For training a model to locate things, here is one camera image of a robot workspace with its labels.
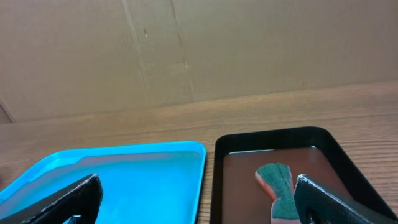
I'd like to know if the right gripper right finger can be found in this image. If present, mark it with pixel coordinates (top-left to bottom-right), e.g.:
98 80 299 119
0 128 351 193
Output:
294 174 397 224

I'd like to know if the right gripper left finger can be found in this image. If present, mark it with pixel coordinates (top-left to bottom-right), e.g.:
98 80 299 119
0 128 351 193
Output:
1 174 103 224

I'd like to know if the red grey sponge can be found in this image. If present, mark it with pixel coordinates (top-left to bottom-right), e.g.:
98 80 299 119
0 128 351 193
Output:
255 163 300 224

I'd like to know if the black rectangular tray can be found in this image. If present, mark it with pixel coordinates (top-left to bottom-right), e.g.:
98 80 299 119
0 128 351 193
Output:
210 126 397 223

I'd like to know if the teal plastic tray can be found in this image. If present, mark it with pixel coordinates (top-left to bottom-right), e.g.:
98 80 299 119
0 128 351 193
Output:
1 141 206 223

